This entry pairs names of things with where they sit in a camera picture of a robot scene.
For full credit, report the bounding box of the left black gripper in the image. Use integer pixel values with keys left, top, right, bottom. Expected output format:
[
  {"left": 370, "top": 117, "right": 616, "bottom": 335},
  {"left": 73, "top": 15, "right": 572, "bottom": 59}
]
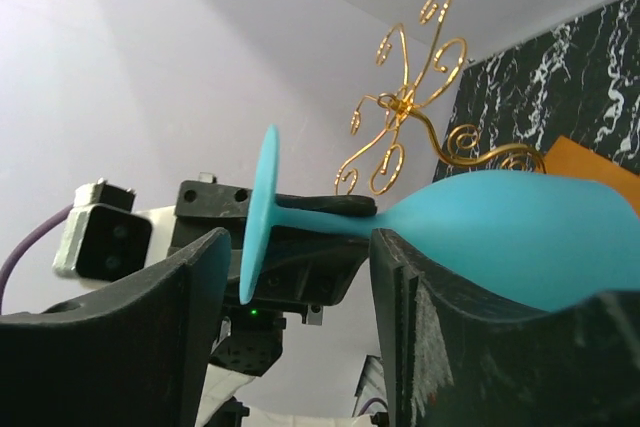
[{"left": 169, "top": 180, "right": 378, "bottom": 314}]

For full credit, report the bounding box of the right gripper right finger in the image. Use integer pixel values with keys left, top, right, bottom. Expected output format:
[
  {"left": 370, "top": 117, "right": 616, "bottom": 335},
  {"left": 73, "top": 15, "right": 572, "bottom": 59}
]
[{"left": 369, "top": 230, "right": 639, "bottom": 426}]

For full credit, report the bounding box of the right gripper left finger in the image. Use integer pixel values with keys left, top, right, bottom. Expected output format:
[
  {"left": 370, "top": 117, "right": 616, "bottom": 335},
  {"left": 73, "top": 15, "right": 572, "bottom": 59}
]
[{"left": 1, "top": 228, "right": 231, "bottom": 426}]

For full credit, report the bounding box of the blue wine glass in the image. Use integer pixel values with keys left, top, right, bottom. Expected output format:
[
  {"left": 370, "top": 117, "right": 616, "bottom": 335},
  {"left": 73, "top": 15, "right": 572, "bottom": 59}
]
[{"left": 239, "top": 126, "right": 639, "bottom": 312}]

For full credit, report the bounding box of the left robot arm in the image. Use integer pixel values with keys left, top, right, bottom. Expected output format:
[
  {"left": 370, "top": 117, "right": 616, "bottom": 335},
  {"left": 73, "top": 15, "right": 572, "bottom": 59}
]
[{"left": 168, "top": 180, "right": 368, "bottom": 378}]

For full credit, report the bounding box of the gold wire glass rack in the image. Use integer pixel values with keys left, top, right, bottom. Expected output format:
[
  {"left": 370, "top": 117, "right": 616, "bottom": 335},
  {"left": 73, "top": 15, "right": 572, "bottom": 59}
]
[{"left": 334, "top": 0, "right": 640, "bottom": 221}]

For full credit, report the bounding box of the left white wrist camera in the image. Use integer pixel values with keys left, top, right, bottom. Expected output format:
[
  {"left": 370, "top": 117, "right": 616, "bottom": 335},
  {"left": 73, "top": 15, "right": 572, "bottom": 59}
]
[{"left": 52, "top": 178, "right": 175, "bottom": 289}]

